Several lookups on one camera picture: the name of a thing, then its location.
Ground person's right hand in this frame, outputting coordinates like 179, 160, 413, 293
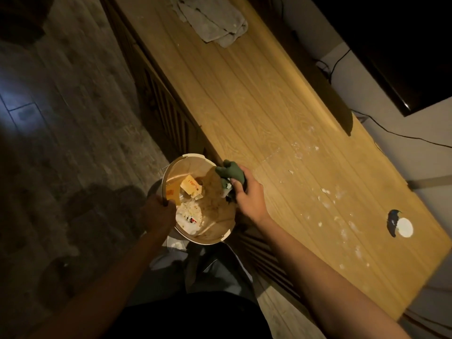
230, 165, 271, 226

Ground person's left hand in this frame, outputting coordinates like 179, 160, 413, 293
140, 194, 177, 237

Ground dark green cleaning cloth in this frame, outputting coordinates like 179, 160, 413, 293
215, 159, 246, 199

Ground beige round waste bin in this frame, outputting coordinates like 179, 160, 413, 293
161, 153, 236, 246

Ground person's left forearm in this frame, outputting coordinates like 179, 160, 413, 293
26, 227, 177, 339

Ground person's right forearm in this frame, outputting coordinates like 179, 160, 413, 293
254, 216, 412, 339

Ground white crumpled paper waste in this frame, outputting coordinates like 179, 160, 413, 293
175, 199, 203, 233

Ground yellow packet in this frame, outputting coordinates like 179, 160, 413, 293
180, 175, 203, 199

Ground wooden cabinet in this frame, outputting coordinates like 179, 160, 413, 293
99, 0, 452, 320

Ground person's grey trousers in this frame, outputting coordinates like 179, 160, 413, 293
127, 236, 260, 307

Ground person's black shirt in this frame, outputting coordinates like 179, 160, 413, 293
102, 291, 274, 339

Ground grey rag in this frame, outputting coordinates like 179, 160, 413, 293
169, 0, 249, 49

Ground black television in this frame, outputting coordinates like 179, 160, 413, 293
309, 0, 452, 117

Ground black cable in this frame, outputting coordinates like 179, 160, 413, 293
314, 49, 452, 149

